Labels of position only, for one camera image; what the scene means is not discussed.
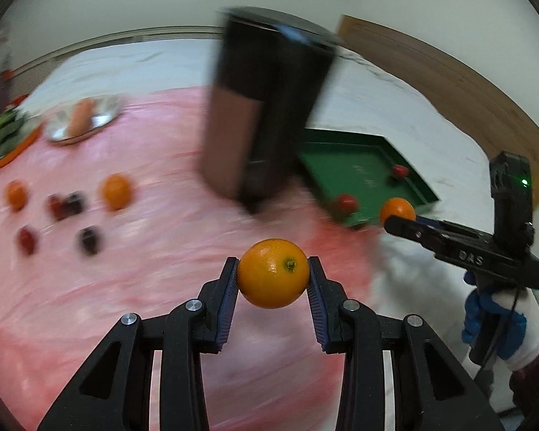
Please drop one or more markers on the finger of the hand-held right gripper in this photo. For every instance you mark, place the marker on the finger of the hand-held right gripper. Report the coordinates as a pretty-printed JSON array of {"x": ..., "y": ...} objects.
[
  {"x": 408, "y": 230},
  {"x": 431, "y": 223}
]

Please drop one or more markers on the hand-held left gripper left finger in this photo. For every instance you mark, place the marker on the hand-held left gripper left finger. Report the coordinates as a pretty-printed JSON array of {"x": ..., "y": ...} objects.
[{"x": 227, "y": 306}]

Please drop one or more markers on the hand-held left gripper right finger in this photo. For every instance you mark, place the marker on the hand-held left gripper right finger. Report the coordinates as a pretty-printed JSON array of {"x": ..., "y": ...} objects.
[{"x": 317, "y": 306}]

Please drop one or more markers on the orange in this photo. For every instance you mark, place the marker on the orange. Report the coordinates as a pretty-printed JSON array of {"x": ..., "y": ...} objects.
[
  {"x": 273, "y": 274},
  {"x": 397, "y": 208},
  {"x": 16, "y": 194},
  {"x": 116, "y": 191}
]

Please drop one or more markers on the green tray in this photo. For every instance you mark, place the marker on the green tray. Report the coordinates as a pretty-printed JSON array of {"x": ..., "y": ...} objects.
[{"x": 341, "y": 157}]

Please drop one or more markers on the dark red date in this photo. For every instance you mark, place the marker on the dark red date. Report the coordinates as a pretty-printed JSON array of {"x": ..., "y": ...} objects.
[
  {"x": 75, "y": 202},
  {"x": 27, "y": 239},
  {"x": 90, "y": 239},
  {"x": 56, "y": 206}
]

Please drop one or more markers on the person's right forearm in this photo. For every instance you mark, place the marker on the person's right forearm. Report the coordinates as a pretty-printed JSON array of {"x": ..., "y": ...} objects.
[{"x": 536, "y": 368}]

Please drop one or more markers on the person's right hand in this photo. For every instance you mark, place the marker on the person's right hand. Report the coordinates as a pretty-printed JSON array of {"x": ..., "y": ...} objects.
[{"x": 525, "y": 318}]

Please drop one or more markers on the small red fruit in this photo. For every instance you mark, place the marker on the small red fruit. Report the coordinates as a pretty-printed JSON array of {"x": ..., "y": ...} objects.
[
  {"x": 399, "y": 171},
  {"x": 346, "y": 202}
]

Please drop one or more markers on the pink plastic sheet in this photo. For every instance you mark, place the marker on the pink plastic sheet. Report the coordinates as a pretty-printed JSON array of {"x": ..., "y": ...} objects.
[{"x": 139, "y": 269}]

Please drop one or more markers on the white bed sheet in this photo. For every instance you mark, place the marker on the white bed sheet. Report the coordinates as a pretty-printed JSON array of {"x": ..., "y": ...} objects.
[{"x": 386, "y": 112}]

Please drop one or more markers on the wooden headboard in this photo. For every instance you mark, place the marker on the wooden headboard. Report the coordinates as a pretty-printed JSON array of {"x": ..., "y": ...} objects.
[{"x": 453, "y": 76}]

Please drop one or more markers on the black striped white plate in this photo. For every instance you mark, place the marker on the black striped white plate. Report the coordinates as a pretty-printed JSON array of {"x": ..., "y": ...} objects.
[{"x": 102, "y": 111}]

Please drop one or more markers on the carrot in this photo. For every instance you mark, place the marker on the carrot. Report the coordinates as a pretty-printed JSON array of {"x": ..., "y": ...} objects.
[{"x": 80, "y": 117}]

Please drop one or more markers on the orange rimmed plate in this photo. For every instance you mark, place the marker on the orange rimmed plate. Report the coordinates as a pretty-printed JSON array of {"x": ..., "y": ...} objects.
[{"x": 21, "y": 148}]

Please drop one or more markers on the green bok choy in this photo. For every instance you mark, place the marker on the green bok choy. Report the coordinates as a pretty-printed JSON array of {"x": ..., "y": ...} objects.
[{"x": 5, "y": 134}]

